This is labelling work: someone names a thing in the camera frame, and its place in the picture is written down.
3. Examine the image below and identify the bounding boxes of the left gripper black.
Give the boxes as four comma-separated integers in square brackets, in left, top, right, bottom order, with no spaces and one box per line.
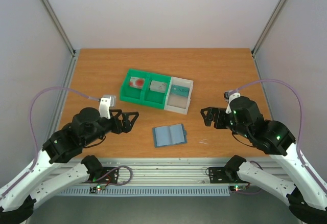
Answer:
[83,108,139,146]

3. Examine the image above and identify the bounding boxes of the white translucent bin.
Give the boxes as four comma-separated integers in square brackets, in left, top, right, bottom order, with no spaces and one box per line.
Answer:
[164,77,194,115]

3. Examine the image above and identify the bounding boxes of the teal leather card holder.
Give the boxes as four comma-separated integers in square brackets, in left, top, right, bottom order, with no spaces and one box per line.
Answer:
[152,124,188,148]

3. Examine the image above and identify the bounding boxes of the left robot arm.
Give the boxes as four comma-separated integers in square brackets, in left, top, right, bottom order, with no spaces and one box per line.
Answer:
[1,107,139,223]

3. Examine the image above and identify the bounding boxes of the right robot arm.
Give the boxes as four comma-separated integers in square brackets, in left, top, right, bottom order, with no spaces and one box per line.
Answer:
[201,93,326,223]

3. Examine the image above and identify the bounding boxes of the teal VIP card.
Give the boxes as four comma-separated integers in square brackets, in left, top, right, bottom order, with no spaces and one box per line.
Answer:
[169,85,190,98]

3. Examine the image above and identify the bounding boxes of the card with red circles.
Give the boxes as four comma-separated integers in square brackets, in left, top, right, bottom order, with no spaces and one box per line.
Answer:
[129,77,145,89]

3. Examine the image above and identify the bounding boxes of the grey card in bin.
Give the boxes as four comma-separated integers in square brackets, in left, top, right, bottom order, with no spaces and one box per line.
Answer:
[149,80,167,93]

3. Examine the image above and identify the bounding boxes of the green bin left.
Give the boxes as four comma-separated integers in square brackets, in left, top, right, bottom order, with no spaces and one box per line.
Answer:
[120,69,150,104]

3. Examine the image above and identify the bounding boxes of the green bin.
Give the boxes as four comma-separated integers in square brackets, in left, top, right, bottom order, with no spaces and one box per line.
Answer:
[140,72,171,109]
[120,69,150,104]

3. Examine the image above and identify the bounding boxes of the green bin middle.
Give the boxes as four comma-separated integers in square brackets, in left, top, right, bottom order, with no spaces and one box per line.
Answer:
[140,72,171,109]

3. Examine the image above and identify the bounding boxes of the left status board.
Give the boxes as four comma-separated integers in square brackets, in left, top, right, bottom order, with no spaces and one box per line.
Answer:
[89,185,106,194]

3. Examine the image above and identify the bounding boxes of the status board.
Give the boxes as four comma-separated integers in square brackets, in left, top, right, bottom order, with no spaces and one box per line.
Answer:
[229,185,248,192]
[89,185,106,194]

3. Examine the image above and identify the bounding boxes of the right status board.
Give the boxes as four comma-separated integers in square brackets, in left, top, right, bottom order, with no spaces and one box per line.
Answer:
[229,185,248,192]

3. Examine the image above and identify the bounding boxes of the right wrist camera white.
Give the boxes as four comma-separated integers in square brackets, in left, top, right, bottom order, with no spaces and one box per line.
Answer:
[224,90,241,114]

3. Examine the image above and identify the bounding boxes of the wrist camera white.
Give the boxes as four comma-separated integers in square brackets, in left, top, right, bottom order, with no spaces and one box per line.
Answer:
[99,95,116,119]
[224,90,241,114]

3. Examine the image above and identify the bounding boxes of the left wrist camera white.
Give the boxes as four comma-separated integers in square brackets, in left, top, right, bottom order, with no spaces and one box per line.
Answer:
[99,95,116,119]

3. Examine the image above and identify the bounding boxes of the aluminium rail front frame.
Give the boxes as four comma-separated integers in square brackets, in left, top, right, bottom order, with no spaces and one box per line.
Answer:
[43,157,289,186]

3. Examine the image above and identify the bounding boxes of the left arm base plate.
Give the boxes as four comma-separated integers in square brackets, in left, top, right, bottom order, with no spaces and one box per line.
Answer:
[95,167,119,184]

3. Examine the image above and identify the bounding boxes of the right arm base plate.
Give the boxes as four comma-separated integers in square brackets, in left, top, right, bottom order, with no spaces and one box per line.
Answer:
[205,167,248,185]

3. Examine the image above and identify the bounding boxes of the grey slotted cable duct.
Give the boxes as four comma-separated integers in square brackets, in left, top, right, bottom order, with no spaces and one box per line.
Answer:
[58,186,230,197]

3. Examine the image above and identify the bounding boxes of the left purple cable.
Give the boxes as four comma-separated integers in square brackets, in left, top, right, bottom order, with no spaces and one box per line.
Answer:
[0,87,102,199]

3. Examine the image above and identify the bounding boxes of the purple cable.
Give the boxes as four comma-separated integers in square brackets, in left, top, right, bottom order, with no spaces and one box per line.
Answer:
[0,87,102,199]
[229,79,327,195]

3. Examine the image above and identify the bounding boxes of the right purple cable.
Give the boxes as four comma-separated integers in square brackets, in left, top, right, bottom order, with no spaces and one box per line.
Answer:
[229,79,327,195]

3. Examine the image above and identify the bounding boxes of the right aluminium frame post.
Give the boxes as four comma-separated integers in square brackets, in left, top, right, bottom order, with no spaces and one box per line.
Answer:
[251,0,288,58]

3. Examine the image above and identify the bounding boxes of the aluminium frame post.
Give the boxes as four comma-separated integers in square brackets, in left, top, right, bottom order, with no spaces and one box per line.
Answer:
[40,0,76,56]
[251,0,288,58]

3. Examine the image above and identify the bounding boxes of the left aluminium frame post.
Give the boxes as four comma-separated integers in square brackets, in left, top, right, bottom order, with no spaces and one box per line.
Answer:
[40,0,76,56]

